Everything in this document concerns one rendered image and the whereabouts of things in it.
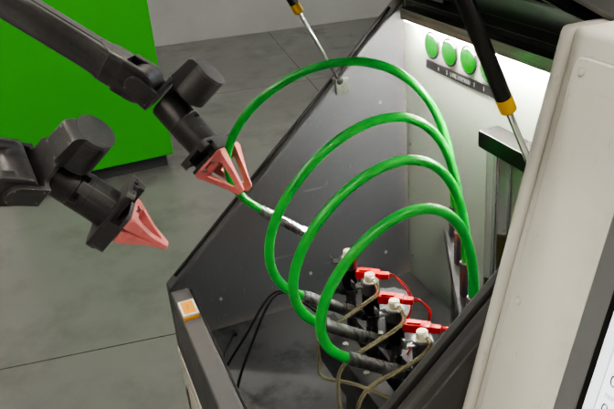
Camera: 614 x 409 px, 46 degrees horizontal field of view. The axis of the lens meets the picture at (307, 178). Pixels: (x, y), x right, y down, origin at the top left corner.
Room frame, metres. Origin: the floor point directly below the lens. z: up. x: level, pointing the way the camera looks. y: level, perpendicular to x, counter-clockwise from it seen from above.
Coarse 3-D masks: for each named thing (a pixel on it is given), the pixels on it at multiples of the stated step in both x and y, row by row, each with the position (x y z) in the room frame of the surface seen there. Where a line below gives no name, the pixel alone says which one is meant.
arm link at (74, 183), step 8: (64, 168) 0.90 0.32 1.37; (56, 176) 0.89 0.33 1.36; (64, 176) 0.89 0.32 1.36; (72, 176) 0.90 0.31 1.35; (80, 176) 0.90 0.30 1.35; (56, 184) 0.89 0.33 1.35; (64, 184) 0.89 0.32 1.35; (72, 184) 0.89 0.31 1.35; (56, 192) 0.89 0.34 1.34; (64, 192) 0.89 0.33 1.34; (72, 192) 0.89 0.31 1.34; (64, 200) 0.89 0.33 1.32
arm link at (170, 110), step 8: (168, 96) 1.16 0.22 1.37; (176, 96) 1.16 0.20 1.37; (160, 104) 1.15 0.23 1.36; (168, 104) 1.15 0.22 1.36; (176, 104) 1.15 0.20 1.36; (184, 104) 1.16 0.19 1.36; (160, 112) 1.15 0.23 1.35; (168, 112) 1.14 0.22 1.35; (176, 112) 1.14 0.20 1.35; (184, 112) 1.14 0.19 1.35; (192, 112) 1.15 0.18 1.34; (160, 120) 1.15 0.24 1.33; (168, 120) 1.14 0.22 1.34; (176, 120) 1.14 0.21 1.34; (168, 128) 1.14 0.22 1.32
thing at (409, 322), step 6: (408, 324) 0.85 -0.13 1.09; (414, 324) 0.85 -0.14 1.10; (420, 324) 0.85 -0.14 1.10; (426, 324) 0.85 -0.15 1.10; (432, 324) 0.85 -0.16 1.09; (438, 324) 0.85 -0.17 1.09; (408, 330) 0.85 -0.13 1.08; (414, 330) 0.85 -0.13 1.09; (432, 330) 0.84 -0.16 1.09; (438, 330) 0.84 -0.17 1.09
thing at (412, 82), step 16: (320, 64) 1.09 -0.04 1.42; (336, 64) 1.09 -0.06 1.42; (352, 64) 1.09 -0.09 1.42; (368, 64) 1.09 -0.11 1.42; (384, 64) 1.09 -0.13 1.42; (288, 80) 1.09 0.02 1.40; (416, 80) 1.09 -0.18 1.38; (432, 112) 1.08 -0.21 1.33; (240, 128) 1.10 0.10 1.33; (256, 208) 1.10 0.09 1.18
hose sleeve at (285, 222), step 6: (264, 210) 1.10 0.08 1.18; (270, 210) 1.10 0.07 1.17; (264, 216) 1.10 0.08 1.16; (270, 216) 1.09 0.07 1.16; (282, 216) 1.10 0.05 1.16; (282, 222) 1.09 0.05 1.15; (288, 222) 1.09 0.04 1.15; (294, 222) 1.10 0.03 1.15; (288, 228) 1.09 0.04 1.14; (294, 228) 1.09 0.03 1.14; (300, 228) 1.09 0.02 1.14
